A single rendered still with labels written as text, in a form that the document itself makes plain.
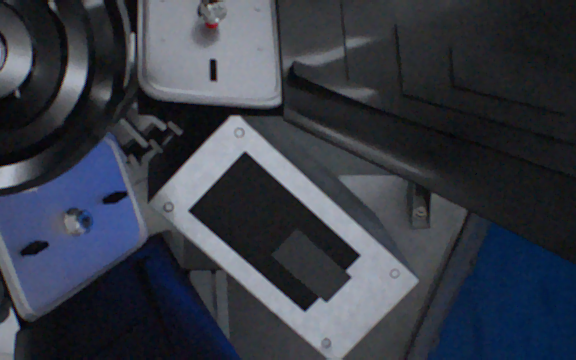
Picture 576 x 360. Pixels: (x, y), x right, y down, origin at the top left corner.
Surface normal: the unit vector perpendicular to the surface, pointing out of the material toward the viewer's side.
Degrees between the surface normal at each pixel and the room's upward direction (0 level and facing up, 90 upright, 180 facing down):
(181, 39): 6
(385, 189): 0
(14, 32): 50
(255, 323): 0
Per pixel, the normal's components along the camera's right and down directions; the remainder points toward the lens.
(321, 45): 0.22, -0.50
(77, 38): 0.11, 0.27
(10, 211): 0.80, -0.05
